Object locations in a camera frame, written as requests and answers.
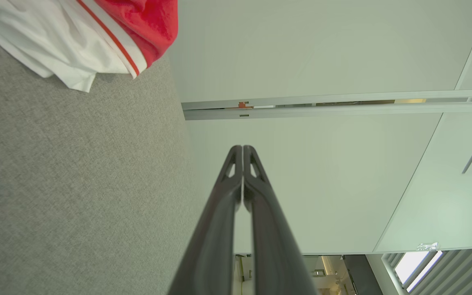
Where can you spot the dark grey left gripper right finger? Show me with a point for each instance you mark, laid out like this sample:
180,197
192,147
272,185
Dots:
273,246

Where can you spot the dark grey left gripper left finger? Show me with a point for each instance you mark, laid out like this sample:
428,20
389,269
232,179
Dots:
215,237

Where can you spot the red shirt with white trim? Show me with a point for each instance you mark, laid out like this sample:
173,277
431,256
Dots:
55,41

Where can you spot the grey slatted window blind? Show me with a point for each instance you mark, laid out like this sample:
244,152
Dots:
461,274

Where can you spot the grey partition post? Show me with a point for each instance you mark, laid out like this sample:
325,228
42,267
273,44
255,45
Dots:
342,110
301,99

